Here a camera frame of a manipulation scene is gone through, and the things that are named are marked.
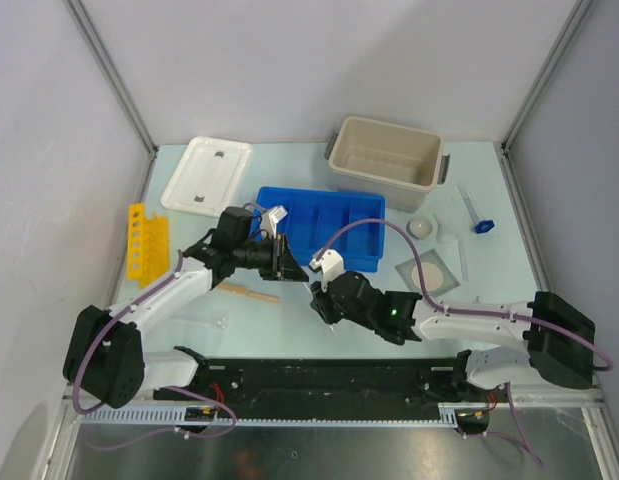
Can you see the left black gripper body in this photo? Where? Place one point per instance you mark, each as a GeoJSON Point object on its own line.
{"type": "Point", "coordinates": [261, 256]}

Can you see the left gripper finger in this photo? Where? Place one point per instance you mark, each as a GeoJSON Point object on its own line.
{"type": "Point", "coordinates": [292, 272]}
{"type": "Point", "coordinates": [285, 256]}

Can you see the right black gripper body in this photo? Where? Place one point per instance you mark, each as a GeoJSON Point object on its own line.
{"type": "Point", "coordinates": [331, 311]}

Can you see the white evaporating dish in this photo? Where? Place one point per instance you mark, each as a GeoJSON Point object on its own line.
{"type": "Point", "coordinates": [420, 228]}

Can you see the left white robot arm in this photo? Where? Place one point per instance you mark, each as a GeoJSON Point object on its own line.
{"type": "Point", "coordinates": [106, 357]}

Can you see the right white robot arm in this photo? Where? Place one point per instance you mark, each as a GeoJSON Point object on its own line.
{"type": "Point", "coordinates": [546, 338]}

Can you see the wooden test tube clamp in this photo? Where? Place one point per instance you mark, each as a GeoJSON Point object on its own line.
{"type": "Point", "coordinates": [243, 291]}

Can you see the blue divided plastic tray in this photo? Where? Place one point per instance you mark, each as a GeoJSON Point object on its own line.
{"type": "Point", "coordinates": [314, 216]}

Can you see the white plastic bin lid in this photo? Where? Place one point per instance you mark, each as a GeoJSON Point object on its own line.
{"type": "Point", "coordinates": [207, 176]}

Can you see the yellow test tube rack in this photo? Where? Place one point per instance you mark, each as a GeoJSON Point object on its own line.
{"type": "Point", "coordinates": [148, 256]}

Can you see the beige plastic storage bin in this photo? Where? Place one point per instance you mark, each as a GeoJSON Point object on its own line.
{"type": "Point", "coordinates": [400, 163]}

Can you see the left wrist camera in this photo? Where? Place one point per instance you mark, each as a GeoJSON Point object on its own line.
{"type": "Point", "coordinates": [271, 218]}

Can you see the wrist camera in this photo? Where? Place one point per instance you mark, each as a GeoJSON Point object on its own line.
{"type": "Point", "coordinates": [329, 262]}
{"type": "Point", "coordinates": [271, 218]}

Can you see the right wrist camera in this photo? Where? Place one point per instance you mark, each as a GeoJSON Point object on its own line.
{"type": "Point", "coordinates": [329, 262]}

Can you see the wire gauze with ceramic centre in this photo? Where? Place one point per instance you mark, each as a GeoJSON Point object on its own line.
{"type": "Point", "coordinates": [439, 279]}

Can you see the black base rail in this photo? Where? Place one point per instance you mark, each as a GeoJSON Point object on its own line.
{"type": "Point", "coordinates": [340, 386]}

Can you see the white slotted cable duct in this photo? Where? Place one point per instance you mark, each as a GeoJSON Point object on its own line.
{"type": "Point", "coordinates": [184, 416]}

